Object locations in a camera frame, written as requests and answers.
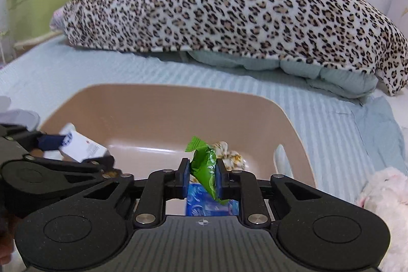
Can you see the blue plastic packet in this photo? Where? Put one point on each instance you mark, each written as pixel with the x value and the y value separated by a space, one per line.
pixel 199 202

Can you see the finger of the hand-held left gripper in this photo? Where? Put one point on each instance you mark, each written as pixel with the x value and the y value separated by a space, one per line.
pixel 92 165
pixel 47 142

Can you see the beige plastic basin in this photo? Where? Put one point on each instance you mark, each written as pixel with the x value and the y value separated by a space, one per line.
pixel 159 119

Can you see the white small box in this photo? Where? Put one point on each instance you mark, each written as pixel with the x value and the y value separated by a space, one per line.
pixel 79 144

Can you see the green plastic storage bin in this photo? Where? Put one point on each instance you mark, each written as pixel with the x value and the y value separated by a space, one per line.
pixel 41 1

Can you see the pale green quilt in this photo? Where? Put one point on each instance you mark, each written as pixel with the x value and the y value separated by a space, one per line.
pixel 334 77

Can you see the pink plush toy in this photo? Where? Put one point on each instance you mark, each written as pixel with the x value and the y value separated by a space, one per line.
pixel 389 202

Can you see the white yellow patterned packet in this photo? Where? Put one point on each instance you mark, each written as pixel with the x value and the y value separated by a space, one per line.
pixel 233 159

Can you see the light blue striped bed sheet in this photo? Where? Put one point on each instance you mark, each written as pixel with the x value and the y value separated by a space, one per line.
pixel 95 71

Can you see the green snack packet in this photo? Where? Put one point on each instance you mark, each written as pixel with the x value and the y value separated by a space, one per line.
pixel 204 170

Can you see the leopard print blanket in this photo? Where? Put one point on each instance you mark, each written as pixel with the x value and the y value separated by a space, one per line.
pixel 223 10

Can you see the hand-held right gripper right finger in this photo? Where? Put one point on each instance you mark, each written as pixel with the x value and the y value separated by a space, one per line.
pixel 220 179

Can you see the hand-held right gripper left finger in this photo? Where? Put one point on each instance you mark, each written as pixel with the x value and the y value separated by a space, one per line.
pixel 183 179

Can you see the white cloth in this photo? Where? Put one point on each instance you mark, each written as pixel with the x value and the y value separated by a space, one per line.
pixel 17 117

